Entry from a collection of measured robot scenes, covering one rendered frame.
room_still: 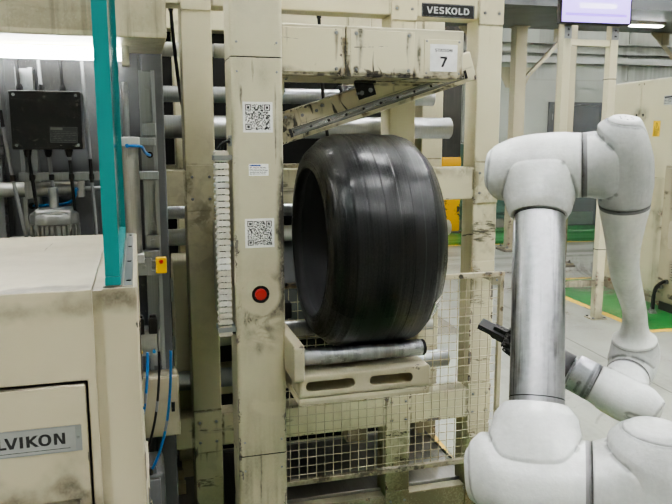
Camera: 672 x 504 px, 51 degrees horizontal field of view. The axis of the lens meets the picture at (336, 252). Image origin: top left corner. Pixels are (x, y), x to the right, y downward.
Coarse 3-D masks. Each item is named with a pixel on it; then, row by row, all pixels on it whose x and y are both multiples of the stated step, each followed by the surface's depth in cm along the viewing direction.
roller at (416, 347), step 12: (312, 348) 181; (324, 348) 181; (336, 348) 182; (348, 348) 182; (360, 348) 183; (372, 348) 184; (384, 348) 184; (396, 348) 185; (408, 348) 186; (420, 348) 187; (312, 360) 179; (324, 360) 180; (336, 360) 181; (348, 360) 182; (360, 360) 184
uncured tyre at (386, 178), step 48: (336, 144) 178; (384, 144) 180; (336, 192) 169; (384, 192) 168; (432, 192) 172; (336, 240) 167; (384, 240) 166; (432, 240) 170; (336, 288) 170; (384, 288) 169; (432, 288) 173; (336, 336) 181; (384, 336) 182
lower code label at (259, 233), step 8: (248, 224) 177; (256, 224) 178; (264, 224) 178; (272, 224) 179; (248, 232) 177; (256, 232) 178; (264, 232) 178; (272, 232) 179; (248, 240) 178; (256, 240) 178; (264, 240) 179; (272, 240) 179
